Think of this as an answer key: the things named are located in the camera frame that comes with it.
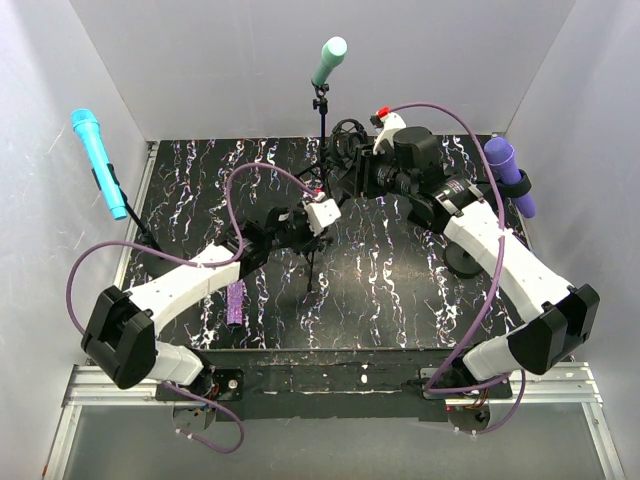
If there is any black slim tripod stand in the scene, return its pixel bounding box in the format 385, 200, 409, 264
295, 83, 369, 197

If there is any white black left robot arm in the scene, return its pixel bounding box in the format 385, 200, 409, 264
81, 199, 341, 400

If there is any black shock mount tripod stand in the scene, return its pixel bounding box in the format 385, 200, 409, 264
294, 236, 334, 293

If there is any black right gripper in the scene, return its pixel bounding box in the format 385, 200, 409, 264
335, 143, 416, 201

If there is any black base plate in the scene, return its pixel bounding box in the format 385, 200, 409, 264
155, 347, 513, 423

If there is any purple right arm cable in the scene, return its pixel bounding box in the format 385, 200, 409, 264
389, 102, 526, 435

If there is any black left round base stand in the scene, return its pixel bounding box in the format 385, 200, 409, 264
124, 198, 161, 251

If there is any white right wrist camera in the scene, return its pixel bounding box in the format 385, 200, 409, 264
370, 106, 407, 155

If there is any mint green toy microphone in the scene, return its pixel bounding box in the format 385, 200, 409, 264
311, 36, 348, 87

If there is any purple glitter microphone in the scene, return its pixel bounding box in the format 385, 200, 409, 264
226, 281, 245, 327

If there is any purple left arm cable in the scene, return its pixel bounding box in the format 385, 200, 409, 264
65, 162, 326, 454

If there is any purple toy microphone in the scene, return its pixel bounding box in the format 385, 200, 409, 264
484, 136, 536, 219

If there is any black round base stand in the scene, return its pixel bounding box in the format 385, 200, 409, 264
124, 198, 161, 251
443, 243, 483, 279

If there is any cyan toy microphone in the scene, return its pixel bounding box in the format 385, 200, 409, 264
71, 108, 127, 220

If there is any aluminium rail frame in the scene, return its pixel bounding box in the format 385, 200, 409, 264
43, 363, 625, 479

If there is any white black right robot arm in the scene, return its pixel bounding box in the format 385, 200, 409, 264
349, 113, 600, 398

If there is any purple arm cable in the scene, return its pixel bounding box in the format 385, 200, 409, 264
65, 162, 326, 454
389, 102, 526, 435

